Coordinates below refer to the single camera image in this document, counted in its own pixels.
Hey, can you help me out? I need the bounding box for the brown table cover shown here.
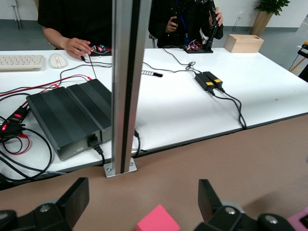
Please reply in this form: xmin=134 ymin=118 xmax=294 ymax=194
xmin=0 ymin=115 xmax=308 ymax=231

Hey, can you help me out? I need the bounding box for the beige computer keyboard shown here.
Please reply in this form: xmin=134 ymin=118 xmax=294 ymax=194
xmin=0 ymin=54 xmax=46 ymax=72

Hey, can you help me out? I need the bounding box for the white office desk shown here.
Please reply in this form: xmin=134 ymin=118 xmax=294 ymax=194
xmin=0 ymin=47 xmax=308 ymax=191

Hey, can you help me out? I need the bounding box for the light wooden box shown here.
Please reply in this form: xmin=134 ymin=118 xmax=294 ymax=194
xmin=223 ymin=33 xmax=265 ymax=53

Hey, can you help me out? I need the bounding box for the black connector with red light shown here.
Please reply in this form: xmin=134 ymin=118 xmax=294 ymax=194
xmin=0 ymin=121 xmax=26 ymax=138
xmin=7 ymin=102 xmax=31 ymax=123

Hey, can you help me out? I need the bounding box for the small wired circuit board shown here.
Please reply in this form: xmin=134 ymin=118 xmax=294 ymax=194
xmin=90 ymin=43 xmax=113 ymax=56
xmin=186 ymin=40 xmax=203 ymax=51

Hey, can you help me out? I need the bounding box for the aluminium frame post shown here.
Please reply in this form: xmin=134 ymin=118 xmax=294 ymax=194
xmin=111 ymin=0 xmax=153 ymax=174

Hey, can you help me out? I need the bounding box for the black adapter output cable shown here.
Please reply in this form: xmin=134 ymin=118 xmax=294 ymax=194
xmin=217 ymin=86 xmax=247 ymax=129
xmin=208 ymin=89 xmax=245 ymax=130

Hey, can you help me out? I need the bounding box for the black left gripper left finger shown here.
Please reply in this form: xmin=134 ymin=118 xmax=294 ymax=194
xmin=0 ymin=177 xmax=90 ymax=231

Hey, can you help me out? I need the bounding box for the long red test lead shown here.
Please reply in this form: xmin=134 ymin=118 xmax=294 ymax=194
xmin=0 ymin=75 xmax=93 ymax=98

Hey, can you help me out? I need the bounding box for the thin black signal cable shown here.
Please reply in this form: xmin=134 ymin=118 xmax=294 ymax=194
xmin=163 ymin=47 xmax=205 ymax=76

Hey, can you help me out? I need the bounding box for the black looped cable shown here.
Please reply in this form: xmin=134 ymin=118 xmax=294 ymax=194
xmin=0 ymin=92 xmax=53 ymax=183

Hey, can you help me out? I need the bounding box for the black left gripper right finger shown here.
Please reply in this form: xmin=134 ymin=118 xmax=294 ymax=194
xmin=193 ymin=179 xmax=298 ymax=231

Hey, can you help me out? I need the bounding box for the red looped test lead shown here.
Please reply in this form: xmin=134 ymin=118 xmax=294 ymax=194
xmin=2 ymin=134 xmax=31 ymax=156

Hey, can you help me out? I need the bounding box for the pink foam cube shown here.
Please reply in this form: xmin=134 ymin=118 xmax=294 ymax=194
xmin=287 ymin=208 xmax=308 ymax=231

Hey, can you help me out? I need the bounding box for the potted green plant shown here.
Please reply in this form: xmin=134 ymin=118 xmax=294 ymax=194
xmin=250 ymin=0 xmax=291 ymax=37

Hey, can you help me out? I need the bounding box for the black jacket person torso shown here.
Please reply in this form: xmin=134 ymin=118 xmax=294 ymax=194
xmin=148 ymin=0 xmax=224 ymax=49

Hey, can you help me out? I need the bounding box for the black white striped marker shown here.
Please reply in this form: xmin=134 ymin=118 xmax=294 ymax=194
xmin=141 ymin=69 xmax=164 ymax=78

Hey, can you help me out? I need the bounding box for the bare person forearm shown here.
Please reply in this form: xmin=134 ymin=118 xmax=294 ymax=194
xmin=42 ymin=26 xmax=73 ymax=50

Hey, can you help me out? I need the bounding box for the black power plug cable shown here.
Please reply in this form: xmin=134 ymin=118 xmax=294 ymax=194
xmin=86 ymin=134 xmax=106 ymax=167

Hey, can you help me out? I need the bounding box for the black ribbed metal box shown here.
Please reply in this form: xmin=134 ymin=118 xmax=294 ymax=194
xmin=26 ymin=78 xmax=114 ymax=162

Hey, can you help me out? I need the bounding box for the black cable behind post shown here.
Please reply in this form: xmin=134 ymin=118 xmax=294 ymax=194
xmin=133 ymin=129 xmax=147 ymax=159

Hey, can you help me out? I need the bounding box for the red foam cube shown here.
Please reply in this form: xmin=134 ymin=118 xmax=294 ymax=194
xmin=135 ymin=204 xmax=181 ymax=231

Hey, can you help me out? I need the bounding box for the black desk stand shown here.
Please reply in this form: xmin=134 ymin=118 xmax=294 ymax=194
xmin=184 ymin=0 xmax=223 ymax=54

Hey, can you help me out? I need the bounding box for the bare person hand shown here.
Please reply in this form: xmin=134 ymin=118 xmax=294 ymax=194
xmin=61 ymin=38 xmax=92 ymax=59

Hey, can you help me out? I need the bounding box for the beige computer mouse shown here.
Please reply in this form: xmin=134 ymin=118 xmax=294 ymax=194
xmin=49 ymin=53 xmax=67 ymax=69

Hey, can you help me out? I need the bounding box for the black t-shirt person torso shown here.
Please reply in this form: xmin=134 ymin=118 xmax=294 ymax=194
xmin=38 ymin=0 xmax=113 ymax=49

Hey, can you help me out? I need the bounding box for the blue neck lanyard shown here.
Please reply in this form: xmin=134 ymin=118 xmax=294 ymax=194
xmin=175 ymin=0 xmax=191 ymax=46

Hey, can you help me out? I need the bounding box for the jacket person hand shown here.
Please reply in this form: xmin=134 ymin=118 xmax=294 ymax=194
xmin=165 ymin=16 xmax=180 ymax=34
xmin=211 ymin=6 xmax=224 ymax=27

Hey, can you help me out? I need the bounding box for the yellow black chair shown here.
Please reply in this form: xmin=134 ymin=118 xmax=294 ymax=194
xmin=288 ymin=40 xmax=308 ymax=73

